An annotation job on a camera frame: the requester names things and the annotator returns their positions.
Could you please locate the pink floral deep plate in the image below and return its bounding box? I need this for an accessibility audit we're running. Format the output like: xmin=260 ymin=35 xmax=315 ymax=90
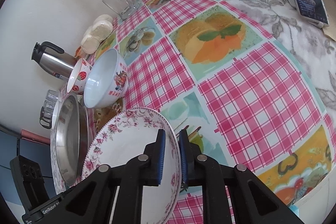
xmin=81 ymin=107 xmax=182 ymax=223

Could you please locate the strawberry pattern small bowl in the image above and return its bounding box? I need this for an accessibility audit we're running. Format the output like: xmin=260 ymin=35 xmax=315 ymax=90
xmin=67 ymin=58 xmax=92 ymax=95

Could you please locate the white bowl with red print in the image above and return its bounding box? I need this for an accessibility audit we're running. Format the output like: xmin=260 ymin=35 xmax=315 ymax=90
xmin=84 ymin=48 xmax=129 ymax=109

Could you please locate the dark blue cabinet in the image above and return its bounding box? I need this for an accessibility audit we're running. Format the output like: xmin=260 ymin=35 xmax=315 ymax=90
xmin=1 ymin=131 xmax=56 ymax=205

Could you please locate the stainless steel round tray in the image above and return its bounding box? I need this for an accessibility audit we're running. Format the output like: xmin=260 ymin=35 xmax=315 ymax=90
xmin=55 ymin=93 xmax=92 ymax=186

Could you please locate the stainless steel thermos jug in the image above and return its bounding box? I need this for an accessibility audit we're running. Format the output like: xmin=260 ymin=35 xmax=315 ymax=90
xmin=31 ymin=42 xmax=77 ymax=81

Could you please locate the orange snack packet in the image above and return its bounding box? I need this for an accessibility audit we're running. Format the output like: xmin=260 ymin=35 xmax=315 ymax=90
xmin=75 ymin=47 xmax=85 ymax=59

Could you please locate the pink checkered fruit tablecloth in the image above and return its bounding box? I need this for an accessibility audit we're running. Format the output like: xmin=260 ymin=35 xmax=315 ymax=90
xmin=84 ymin=0 xmax=335 ymax=223

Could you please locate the pack of white buns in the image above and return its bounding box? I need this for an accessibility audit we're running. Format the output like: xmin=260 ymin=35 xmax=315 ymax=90
xmin=81 ymin=14 xmax=114 ymax=55

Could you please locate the grey floral tablecloth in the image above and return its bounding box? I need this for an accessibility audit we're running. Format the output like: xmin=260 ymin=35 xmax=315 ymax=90
xmin=221 ymin=0 xmax=335 ymax=115

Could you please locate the pink pipe on wall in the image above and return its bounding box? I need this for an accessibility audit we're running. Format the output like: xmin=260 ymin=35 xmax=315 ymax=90
xmin=21 ymin=129 xmax=50 ymax=145

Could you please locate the glass teapot black handle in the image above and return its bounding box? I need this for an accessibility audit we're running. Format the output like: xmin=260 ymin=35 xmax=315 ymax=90
xmin=39 ymin=90 xmax=59 ymax=129

